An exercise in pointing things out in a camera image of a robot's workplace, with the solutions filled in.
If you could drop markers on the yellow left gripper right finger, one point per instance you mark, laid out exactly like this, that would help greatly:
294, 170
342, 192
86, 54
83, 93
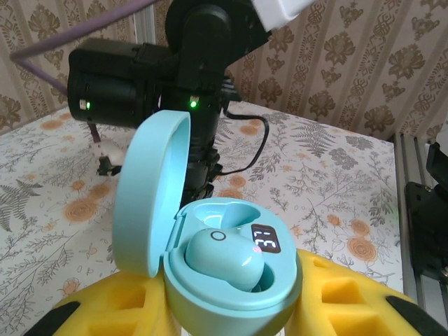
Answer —
350, 308

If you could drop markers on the light blue earbud charging case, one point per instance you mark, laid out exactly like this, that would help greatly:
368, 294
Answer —
227, 308

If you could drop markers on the aluminium frame post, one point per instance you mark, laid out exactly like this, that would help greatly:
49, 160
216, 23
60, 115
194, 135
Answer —
145, 28

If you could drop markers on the aluminium frame rail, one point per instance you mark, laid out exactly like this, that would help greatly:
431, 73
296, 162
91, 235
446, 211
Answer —
402, 157

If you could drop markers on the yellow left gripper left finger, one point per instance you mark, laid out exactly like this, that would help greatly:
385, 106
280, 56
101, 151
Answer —
115, 308

